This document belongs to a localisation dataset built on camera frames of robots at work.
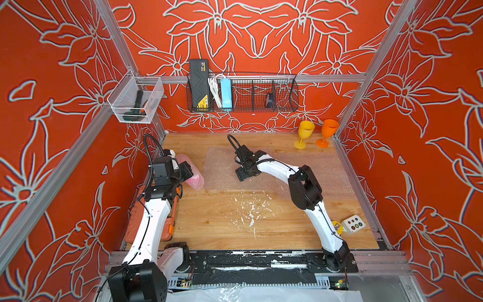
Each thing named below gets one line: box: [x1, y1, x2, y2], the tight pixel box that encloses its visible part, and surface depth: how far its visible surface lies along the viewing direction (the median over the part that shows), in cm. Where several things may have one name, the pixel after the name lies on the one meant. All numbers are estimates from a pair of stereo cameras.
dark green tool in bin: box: [122, 89, 148, 122], surface depth 83 cm
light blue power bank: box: [220, 78, 233, 109], surface depth 91 cm
